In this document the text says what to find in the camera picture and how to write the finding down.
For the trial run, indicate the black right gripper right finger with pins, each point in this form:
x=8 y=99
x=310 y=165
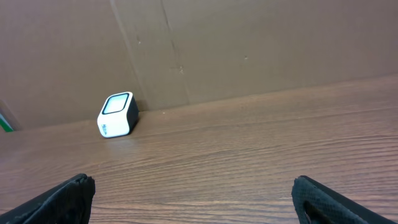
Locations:
x=315 y=203

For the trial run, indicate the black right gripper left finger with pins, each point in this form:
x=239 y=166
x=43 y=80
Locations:
x=69 y=202

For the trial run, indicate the white barcode scanner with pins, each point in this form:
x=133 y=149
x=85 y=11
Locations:
x=118 y=115

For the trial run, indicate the green and white object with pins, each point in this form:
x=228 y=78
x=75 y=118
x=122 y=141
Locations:
x=5 y=125

